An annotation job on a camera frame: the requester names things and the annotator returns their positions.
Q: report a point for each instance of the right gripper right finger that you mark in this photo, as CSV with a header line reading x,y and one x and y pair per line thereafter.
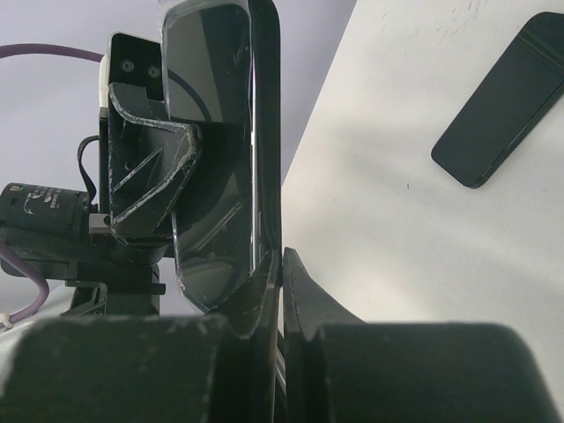
x,y
342,369

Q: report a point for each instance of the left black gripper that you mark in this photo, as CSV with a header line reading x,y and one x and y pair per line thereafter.
x,y
145,161

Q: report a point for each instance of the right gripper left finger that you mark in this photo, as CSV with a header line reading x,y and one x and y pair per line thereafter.
x,y
218,367

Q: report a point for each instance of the black phone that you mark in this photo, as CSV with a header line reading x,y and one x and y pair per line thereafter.
x,y
518,91
208,56

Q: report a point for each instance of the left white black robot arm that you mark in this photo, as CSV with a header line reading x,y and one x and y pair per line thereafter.
x,y
44,229

